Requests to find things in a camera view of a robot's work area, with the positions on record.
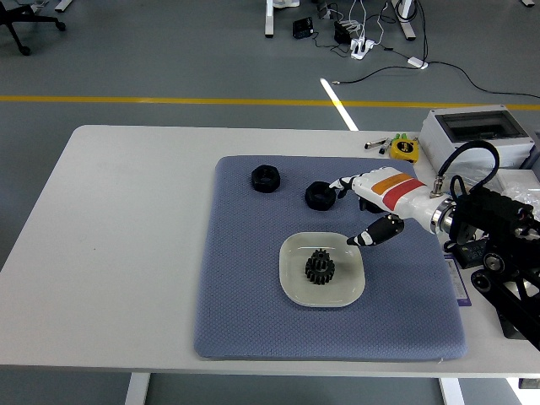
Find clear bag of screws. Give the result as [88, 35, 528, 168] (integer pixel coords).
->
[501, 184, 540, 206]

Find large black hex nut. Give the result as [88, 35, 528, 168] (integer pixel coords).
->
[251, 165, 281, 194]

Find purple-edged white card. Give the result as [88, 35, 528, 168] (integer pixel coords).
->
[445, 255, 472, 308]

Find medium black hex nut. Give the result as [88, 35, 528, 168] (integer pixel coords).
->
[305, 181, 338, 211]

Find flat white box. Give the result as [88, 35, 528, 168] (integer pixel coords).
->
[496, 168, 540, 191]

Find silver and black pliers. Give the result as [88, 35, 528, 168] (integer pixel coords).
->
[364, 137, 392, 155]

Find white electrical enclosure box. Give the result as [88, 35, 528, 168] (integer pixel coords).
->
[418, 105, 537, 172]

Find white desk leg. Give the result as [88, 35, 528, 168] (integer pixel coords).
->
[264, 0, 278, 39]
[390, 0, 419, 41]

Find yellow tape measure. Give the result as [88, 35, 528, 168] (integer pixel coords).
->
[388, 138, 419, 165]

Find black office chair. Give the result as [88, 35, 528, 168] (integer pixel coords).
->
[0, 0, 67, 57]

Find white square plate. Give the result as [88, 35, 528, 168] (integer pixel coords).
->
[278, 230, 366, 309]

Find blue-grey quilted mat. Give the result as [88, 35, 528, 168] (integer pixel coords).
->
[192, 154, 468, 361]

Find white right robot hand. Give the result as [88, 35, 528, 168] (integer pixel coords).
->
[328, 167, 438, 248]

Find black digital meter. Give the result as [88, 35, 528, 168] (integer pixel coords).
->
[442, 239, 489, 270]

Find white power strip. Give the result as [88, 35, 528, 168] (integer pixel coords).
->
[349, 37, 376, 61]

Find black power adapter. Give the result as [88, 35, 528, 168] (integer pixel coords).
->
[332, 20, 354, 45]

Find white table leg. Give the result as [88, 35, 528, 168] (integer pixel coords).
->
[438, 376, 466, 405]
[124, 373, 151, 405]

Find long black floor cable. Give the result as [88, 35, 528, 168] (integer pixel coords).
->
[331, 61, 540, 100]

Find large black gear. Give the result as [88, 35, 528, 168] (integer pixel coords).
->
[304, 256, 337, 286]

